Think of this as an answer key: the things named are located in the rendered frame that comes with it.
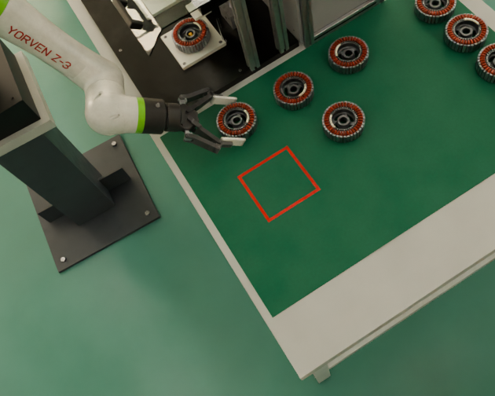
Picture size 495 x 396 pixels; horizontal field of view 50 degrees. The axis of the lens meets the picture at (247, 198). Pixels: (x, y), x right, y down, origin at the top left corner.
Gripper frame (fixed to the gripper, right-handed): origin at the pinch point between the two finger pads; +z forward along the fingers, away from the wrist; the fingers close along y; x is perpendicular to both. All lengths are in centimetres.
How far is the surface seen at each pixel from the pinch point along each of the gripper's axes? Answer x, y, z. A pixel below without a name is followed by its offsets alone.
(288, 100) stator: 9.0, -1.2, 12.6
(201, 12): 9.3, -29.8, -8.1
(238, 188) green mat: -3.5, 19.4, -1.5
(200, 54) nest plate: -2.4, -25.1, -5.7
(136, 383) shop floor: -98, 52, -15
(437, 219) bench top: 20, 40, 38
